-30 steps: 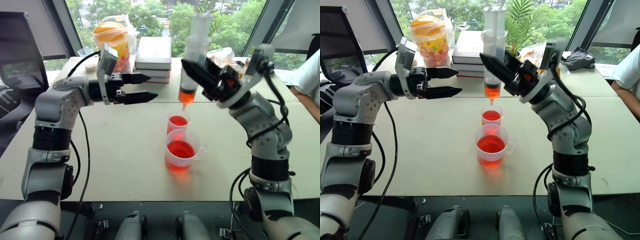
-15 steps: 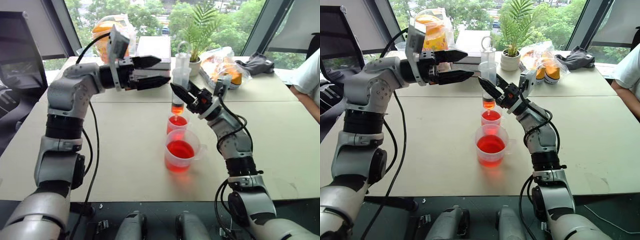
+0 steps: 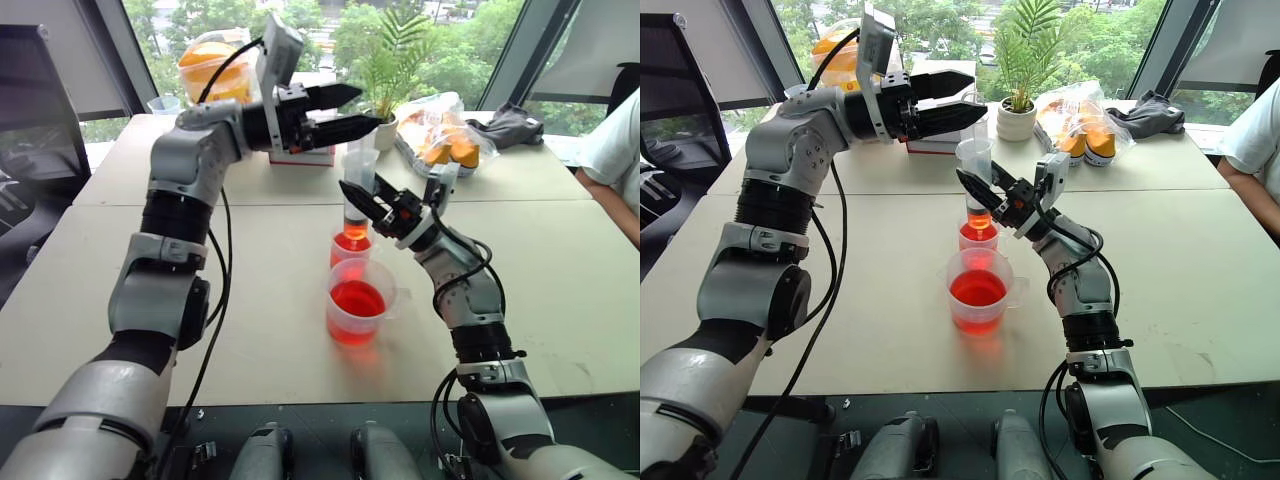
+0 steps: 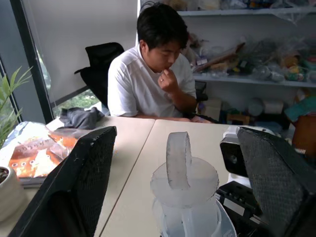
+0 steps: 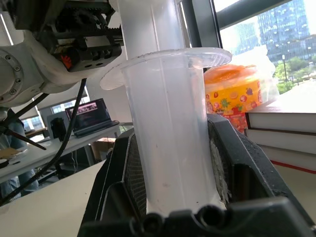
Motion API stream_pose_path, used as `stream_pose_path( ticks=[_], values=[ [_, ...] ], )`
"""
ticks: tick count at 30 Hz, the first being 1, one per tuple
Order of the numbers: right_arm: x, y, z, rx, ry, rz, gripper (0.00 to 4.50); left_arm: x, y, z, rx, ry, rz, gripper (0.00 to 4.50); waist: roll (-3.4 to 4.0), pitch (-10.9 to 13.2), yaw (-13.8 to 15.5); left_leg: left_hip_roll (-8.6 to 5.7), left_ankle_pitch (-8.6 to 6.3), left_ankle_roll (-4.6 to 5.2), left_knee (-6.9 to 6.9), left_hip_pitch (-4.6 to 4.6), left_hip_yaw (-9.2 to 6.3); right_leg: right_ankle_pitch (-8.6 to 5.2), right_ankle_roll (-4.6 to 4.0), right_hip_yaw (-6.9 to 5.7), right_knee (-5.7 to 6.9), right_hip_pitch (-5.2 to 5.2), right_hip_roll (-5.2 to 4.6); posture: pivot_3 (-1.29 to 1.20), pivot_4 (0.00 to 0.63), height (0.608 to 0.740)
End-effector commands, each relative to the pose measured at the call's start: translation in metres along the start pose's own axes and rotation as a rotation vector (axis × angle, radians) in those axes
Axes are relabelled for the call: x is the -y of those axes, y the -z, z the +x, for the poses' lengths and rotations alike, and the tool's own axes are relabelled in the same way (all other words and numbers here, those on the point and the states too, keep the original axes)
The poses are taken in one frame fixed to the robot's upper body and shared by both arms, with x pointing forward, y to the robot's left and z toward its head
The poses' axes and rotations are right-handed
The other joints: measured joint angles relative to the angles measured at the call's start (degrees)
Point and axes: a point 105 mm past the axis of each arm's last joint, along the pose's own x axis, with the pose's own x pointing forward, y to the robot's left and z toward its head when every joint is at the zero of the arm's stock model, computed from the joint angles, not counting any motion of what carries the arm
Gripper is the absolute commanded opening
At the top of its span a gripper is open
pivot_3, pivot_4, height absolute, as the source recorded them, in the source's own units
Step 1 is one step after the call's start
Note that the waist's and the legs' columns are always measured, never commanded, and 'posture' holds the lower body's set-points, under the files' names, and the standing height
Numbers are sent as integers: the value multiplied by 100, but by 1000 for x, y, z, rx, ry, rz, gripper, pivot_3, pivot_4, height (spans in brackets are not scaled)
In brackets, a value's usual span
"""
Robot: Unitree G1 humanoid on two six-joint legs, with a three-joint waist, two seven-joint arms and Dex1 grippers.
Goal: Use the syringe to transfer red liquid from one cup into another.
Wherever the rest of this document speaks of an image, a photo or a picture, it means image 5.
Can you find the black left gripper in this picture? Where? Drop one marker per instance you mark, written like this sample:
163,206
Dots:
81,37

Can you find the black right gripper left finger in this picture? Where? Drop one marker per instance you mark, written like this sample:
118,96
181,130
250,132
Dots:
116,177

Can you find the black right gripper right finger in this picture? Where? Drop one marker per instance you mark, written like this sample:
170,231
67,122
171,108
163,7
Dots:
247,168

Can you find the translucent plastic cup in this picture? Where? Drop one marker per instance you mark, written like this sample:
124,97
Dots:
168,123

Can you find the brown cardboard box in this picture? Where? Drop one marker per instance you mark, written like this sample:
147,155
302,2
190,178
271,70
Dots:
102,148

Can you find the white book with dark cover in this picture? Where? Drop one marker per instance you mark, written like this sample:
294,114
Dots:
284,139
284,118

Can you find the red printed snack package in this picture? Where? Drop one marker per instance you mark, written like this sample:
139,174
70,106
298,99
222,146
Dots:
237,122

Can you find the white background desk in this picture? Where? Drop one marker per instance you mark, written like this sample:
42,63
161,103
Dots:
74,145

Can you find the open dark laptop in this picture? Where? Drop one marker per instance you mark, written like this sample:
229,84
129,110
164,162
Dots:
90,116

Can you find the small black desk device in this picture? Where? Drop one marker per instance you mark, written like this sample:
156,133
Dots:
58,128

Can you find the yellow tub with orange lid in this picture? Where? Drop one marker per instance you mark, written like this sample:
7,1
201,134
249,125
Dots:
229,86

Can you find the clear plastic bag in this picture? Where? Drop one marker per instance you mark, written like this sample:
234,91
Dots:
266,74

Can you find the person in blue jeans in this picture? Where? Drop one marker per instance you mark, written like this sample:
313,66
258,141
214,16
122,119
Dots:
14,138

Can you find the dark window frame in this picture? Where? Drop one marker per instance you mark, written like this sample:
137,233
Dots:
205,22

